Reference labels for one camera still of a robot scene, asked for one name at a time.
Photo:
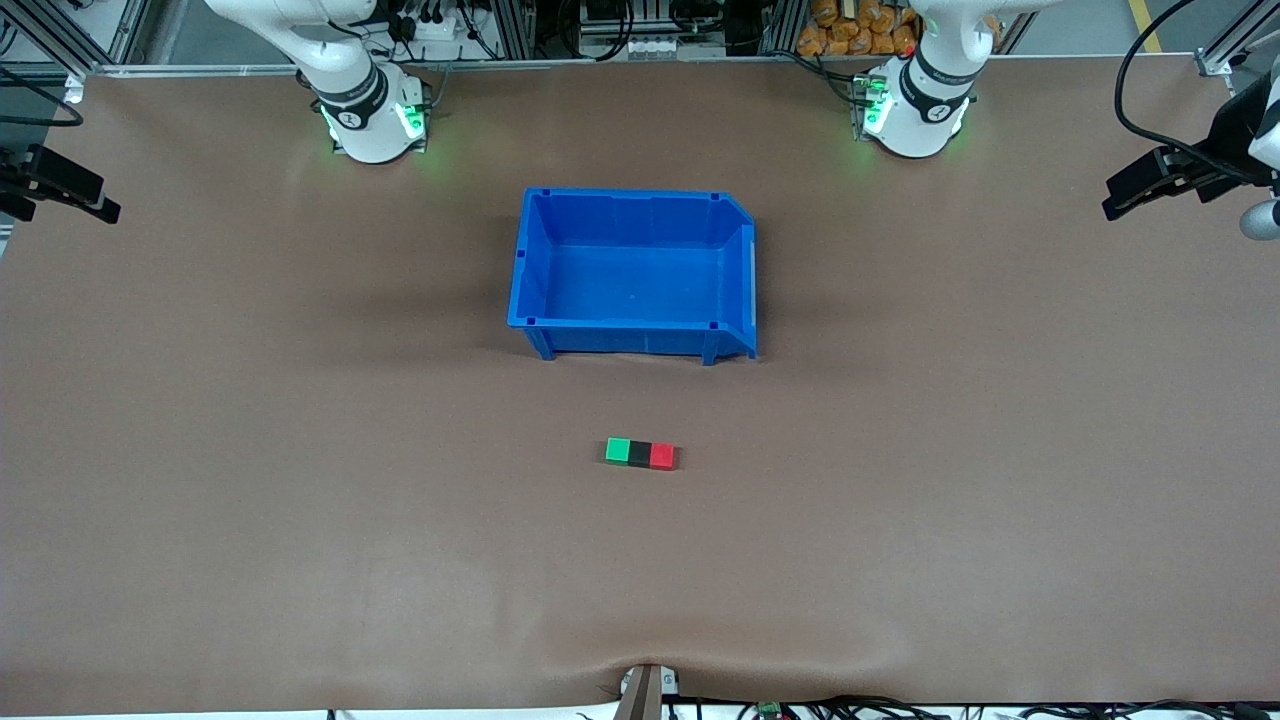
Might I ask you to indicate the brown table mat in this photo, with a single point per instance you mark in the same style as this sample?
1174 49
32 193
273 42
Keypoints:
300 600

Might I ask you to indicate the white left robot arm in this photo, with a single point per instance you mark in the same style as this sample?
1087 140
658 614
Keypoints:
920 120

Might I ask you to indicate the white power strip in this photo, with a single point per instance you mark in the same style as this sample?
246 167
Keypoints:
440 30

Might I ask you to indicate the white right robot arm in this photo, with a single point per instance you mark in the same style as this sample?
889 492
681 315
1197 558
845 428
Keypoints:
370 130

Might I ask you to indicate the blue plastic storage bin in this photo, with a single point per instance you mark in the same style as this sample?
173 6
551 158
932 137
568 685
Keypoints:
630 280

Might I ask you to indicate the small green cube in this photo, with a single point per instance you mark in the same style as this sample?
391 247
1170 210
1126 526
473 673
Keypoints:
618 450

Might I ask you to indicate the aluminium frame post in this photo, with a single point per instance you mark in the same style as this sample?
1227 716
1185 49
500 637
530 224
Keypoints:
1225 55
60 40
515 25
778 25

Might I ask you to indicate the black electronics box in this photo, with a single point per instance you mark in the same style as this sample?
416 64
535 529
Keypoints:
610 12

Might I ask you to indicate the orange snack packets pile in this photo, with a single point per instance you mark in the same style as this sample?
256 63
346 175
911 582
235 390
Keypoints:
840 35

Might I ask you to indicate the silver table edge rail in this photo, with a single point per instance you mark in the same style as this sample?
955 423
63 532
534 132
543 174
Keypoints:
700 60

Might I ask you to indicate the small black cube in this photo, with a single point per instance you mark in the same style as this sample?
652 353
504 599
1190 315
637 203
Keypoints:
640 455

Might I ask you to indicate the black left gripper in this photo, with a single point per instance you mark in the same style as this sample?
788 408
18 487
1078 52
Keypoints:
1226 134

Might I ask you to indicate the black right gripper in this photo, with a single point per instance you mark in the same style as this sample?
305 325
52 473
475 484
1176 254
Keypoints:
40 172

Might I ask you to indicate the small red cube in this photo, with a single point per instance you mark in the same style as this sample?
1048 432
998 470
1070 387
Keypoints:
662 456

